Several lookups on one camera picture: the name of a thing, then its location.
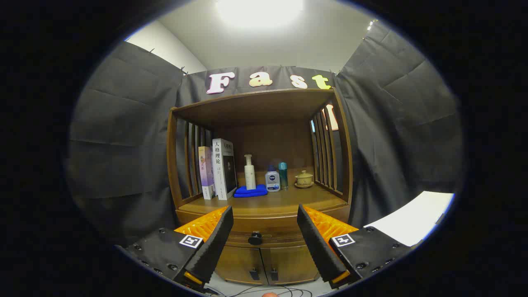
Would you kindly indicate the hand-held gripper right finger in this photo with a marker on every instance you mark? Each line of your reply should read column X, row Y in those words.
column 315, row 243

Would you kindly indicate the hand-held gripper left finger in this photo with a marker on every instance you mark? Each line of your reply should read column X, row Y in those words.
column 216, row 239

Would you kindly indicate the black round drawer knob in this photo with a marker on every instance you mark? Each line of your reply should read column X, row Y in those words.
column 255, row 238

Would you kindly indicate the brown wooden drawer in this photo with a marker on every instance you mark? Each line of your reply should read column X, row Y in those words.
column 272, row 227

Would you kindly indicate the wooden cabinet door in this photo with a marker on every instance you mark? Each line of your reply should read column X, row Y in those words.
column 293, row 264
column 237, row 264

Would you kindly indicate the brown wooden countertop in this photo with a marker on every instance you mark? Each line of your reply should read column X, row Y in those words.
column 280, row 200

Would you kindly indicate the brown wooden cabinet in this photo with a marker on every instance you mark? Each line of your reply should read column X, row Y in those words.
column 264, row 140

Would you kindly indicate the blue folded cloth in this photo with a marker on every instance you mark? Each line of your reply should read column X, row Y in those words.
column 251, row 191

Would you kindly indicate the beige lidded teacup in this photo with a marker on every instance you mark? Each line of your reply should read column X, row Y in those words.
column 304, row 179

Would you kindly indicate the purple book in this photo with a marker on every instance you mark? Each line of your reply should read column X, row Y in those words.
column 206, row 173

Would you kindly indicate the thick white and black book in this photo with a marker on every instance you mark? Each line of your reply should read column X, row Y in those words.
column 220, row 169

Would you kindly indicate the teal bottle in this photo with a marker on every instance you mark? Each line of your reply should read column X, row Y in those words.
column 283, row 177

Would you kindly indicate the white bottle with blue pump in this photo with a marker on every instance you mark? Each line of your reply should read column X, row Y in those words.
column 272, row 181

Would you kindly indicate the white flat panel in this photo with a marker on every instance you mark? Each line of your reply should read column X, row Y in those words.
column 412, row 218

